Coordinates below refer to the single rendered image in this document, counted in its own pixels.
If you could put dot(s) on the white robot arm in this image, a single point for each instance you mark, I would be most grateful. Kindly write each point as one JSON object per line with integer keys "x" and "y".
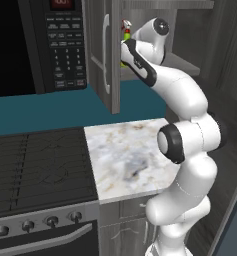
{"x": 186, "y": 93}

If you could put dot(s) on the grey cabinet door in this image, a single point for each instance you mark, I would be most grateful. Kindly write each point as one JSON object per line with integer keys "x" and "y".
{"x": 96, "y": 46}

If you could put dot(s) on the green spray bottle red nozzle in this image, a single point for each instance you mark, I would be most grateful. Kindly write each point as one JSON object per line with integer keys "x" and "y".
{"x": 127, "y": 33}

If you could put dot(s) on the grey drawer front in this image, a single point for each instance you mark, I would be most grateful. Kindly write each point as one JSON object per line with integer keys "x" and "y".
{"x": 131, "y": 208}

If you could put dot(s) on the black hob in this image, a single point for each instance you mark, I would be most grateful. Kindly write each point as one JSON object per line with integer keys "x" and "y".
{"x": 40, "y": 166}

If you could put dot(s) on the black oven knob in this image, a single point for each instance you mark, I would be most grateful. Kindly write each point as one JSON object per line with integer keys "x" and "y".
{"x": 52, "y": 221}
{"x": 76, "y": 216}
{"x": 28, "y": 226}
{"x": 2, "y": 230}

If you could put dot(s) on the grey base cupboard door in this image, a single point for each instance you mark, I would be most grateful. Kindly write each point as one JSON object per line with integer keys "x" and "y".
{"x": 123, "y": 238}

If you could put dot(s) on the black microwave oven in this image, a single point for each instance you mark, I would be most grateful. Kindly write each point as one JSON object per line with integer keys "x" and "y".
{"x": 30, "y": 43}

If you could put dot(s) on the steel oven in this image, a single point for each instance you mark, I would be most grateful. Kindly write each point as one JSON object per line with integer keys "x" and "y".
{"x": 56, "y": 245}

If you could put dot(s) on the tall grey cupboard run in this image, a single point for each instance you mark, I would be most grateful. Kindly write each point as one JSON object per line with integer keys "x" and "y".
{"x": 228, "y": 46}

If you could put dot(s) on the grey wall cabinet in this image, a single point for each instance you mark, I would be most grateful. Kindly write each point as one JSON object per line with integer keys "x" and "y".
{"x": 186, "y": 36}

